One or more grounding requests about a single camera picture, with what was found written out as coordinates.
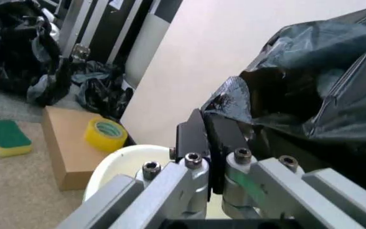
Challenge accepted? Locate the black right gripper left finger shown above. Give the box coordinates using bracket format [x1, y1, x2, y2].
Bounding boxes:
[56, 108, 214, 229]

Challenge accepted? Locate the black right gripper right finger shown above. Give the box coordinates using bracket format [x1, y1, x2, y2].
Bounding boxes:
[205, 114, 366, 229]

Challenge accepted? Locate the dark grey garbage bag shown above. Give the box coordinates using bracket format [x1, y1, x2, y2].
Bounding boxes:
[201, 6, 366, 191]

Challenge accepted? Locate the white round trash bin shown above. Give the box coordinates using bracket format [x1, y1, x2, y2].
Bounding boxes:
[83, 144, 225, 220]

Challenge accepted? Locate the small crumpled black bag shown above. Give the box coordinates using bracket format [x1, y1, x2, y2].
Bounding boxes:
[70, 60, 135, 120]

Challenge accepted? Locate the large black bag pile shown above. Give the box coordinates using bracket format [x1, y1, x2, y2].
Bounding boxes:
[0, 0, 73, 107]

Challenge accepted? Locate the yellow tape roll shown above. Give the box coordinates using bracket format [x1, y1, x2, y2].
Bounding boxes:
[83, 117, 129, 152]

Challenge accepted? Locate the flat brown cardboard box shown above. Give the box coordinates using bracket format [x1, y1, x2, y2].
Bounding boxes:
[41, 105, 130, 191]

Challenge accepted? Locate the black aluminium flight case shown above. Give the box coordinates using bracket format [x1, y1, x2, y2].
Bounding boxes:
[54, 0, 184, 79]

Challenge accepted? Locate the yellow green sponge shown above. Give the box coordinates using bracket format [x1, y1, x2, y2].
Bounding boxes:
[0, 119, 34, 158]

